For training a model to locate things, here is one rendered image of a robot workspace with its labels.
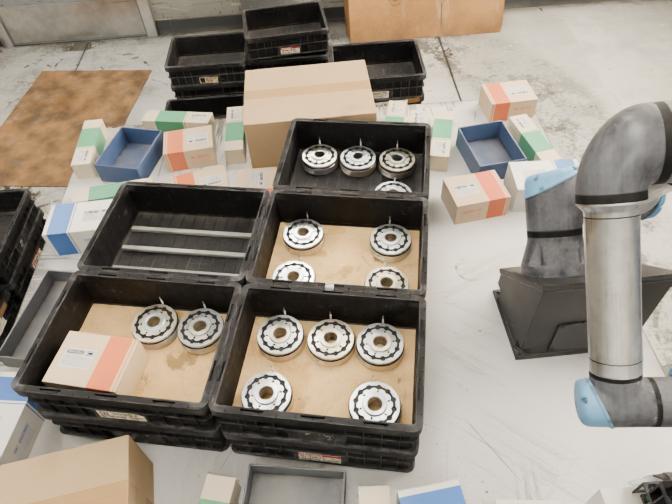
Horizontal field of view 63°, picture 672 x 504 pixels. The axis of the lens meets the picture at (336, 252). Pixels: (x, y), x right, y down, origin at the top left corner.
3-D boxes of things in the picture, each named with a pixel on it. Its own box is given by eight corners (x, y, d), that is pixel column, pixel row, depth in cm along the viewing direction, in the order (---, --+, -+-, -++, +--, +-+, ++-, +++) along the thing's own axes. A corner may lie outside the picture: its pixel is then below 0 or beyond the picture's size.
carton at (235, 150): (246, 163, 182) (243, 149, 177) (228, 165, 182) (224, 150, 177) (247, 119, 197) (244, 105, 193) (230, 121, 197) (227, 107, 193)
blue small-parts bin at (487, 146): (455, 144, 183) (457, 127, 178) (498, 137, 184) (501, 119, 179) (476, 183, 170) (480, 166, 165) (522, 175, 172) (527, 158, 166)
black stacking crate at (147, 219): (276, 221, 149) (270, 190, 140) (251, 311, 130) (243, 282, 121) (137, 212, 153) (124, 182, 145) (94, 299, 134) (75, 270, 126)
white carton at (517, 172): (568, 181, 169) (576, 158, 162) (579, 209, 161) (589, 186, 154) (502, 184, 169) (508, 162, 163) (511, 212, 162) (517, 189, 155)
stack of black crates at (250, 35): (331, 80, 311) (326, -1, 275) (334, 115, 289) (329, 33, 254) (256, 86, 311) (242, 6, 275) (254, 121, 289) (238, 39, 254)
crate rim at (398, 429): (425, 302, 118) (426, 295, 116) (422, 438, 98) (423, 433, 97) (245, 288, 122) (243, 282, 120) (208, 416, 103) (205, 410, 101)
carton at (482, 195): (454, 225, 159) (457, 206, 154) (440, 197, 167) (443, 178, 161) (506, 214, 161) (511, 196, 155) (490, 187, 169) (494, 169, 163)
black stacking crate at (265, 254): (424, 230, 144) (428, 199, 135) (421, 325, 125) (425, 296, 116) (277, 221, 149) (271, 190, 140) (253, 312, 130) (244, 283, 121)
